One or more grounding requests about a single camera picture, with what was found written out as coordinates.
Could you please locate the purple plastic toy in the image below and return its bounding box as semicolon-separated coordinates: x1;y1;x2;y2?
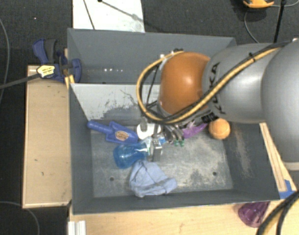
182;122;208;140

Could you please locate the light blue cloth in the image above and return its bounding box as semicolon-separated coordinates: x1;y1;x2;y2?
128;160;178;198

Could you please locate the blue toy trowel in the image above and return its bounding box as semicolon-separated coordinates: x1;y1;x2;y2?
87;120;139;143

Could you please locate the blue spray bottle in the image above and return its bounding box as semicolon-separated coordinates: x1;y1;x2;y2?
113;123;170;169

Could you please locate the grey metal bin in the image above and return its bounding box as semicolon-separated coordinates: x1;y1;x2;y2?
66;27;281;215

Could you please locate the orange ball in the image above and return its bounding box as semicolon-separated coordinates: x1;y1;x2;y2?
208;117;231;141

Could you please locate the pale wood board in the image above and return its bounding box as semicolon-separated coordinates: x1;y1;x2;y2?
22;63;73;209

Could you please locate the purple clear cup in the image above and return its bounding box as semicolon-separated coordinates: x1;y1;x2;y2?
238;201;270;228

